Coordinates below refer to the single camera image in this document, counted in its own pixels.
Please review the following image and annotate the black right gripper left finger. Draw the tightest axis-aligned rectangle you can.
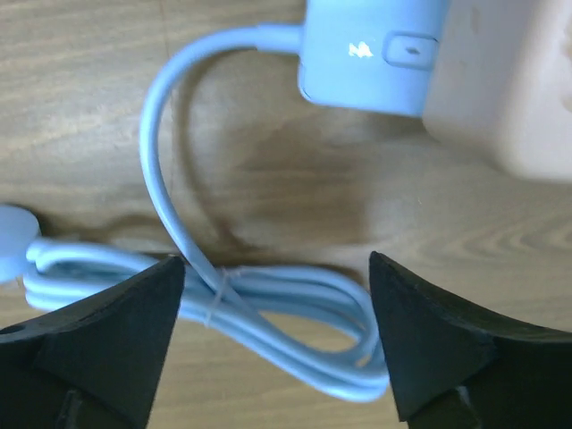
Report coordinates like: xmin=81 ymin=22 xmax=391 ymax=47
xmin=1 ymin=257 xmax=185 ymax=428

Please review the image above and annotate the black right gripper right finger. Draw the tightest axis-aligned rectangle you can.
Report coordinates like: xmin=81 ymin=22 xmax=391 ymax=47
xmin=369 ymin=252 xmax=571 ymax=428

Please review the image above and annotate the light blue power strip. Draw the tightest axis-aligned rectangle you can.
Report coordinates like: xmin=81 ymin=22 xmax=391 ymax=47
xmin=0 ymin=0 xmax=450 ymax=404

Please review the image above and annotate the orange cube adapter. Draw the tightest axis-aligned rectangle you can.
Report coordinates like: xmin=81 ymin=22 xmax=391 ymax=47
xmin=422 ymin=1 xmax=571 ymax=182

